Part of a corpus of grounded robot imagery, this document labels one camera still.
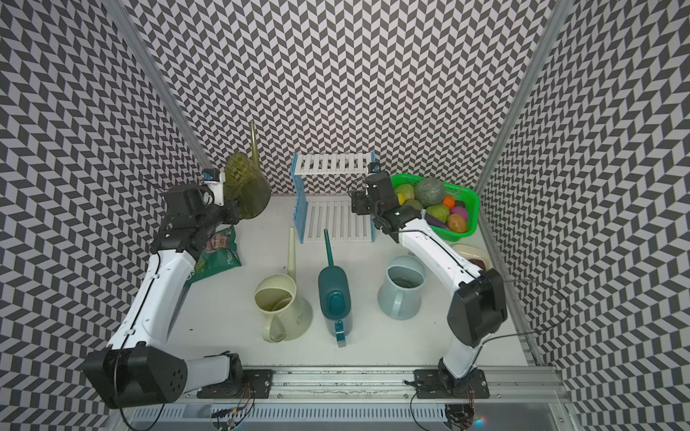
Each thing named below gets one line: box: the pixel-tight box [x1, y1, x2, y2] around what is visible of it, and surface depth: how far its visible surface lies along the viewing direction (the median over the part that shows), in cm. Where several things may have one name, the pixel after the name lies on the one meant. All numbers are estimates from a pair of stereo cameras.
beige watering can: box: [253, 227, 313, 344], surface depth 73 cm
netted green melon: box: [414, 177, 446, 209], surface depth 104 cm
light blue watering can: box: [377, 254, 426, 321], surface depth 75 cm
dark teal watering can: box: [318, 228, 352, 348], surface depth 75 cm
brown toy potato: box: [447, 212, 468, 234], surface depth 100 cm
